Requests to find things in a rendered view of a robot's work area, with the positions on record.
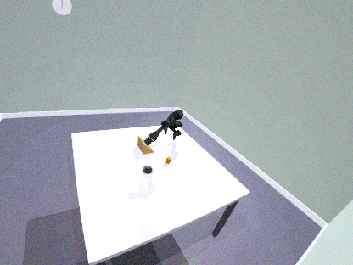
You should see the orange cone-shaped knob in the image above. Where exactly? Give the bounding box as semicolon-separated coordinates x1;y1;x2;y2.
165;156;171;164

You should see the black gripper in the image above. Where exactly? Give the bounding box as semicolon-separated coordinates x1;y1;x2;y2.
161;119;182;140

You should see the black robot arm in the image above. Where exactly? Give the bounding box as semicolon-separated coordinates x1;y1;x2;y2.
143;110;183;146

